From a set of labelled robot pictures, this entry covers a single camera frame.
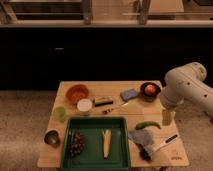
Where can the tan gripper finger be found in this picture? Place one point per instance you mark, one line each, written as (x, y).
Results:
(167, 117)

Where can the red orange apple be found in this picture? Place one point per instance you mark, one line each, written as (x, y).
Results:
(150, 89)

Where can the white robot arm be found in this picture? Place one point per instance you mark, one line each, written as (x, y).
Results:
(187, 82)

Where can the dark brown bowl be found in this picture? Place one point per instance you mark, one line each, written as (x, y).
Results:
(146, 97)

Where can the wooden table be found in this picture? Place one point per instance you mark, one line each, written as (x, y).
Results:
(136, 111)

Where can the grey cloth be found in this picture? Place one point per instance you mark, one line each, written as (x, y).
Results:
(141, 137)

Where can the blue sponge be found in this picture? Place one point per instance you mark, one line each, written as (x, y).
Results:
(128, 94)

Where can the small metal spoon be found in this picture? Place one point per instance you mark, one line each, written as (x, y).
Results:
(111, 109)

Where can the corn cob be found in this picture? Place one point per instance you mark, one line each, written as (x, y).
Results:
(106, 142)

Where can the black brown eraser block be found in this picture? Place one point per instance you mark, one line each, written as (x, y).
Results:
(100, 101)

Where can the white round container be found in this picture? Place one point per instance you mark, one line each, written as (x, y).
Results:
(84, 106)

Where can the green tray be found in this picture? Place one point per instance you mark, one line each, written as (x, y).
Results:
(91, 158)

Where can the dark grape bunch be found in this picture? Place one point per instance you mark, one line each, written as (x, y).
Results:
(77, 144)

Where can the orange bowl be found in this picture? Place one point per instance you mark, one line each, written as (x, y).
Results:
(76, 93)

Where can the green plastic cup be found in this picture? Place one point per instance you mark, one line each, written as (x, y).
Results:
(59, 114)

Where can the metal cup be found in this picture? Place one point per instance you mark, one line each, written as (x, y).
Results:
(52, 138)

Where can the white handled dish brush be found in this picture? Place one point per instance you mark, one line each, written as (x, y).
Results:
(148, 151)

